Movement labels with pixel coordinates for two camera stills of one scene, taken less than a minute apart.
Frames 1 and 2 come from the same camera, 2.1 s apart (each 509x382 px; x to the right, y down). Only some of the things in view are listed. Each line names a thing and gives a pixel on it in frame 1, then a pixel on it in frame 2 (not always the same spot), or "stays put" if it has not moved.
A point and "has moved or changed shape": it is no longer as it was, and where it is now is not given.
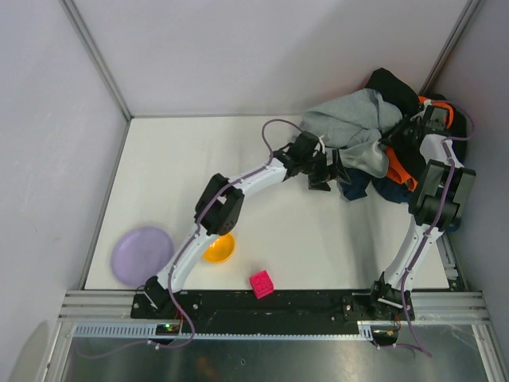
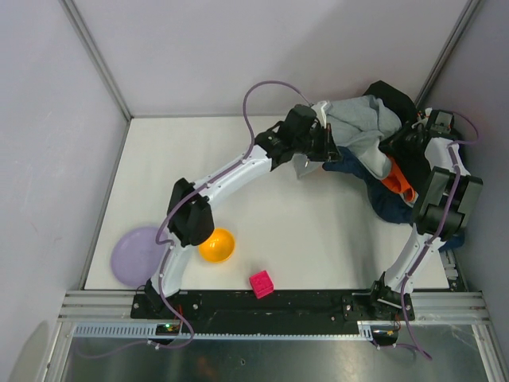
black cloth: x=406 y=98 has moved or changed shape
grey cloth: x=351 y=123 has moved or changed shape
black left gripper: x=328 y=169 -> x=330 y=143
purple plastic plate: x=140 y=253 stays put
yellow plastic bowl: x=220 y=249 stays put
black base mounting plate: x=242 y=307 stays put
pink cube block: x=262 y=284 stays put
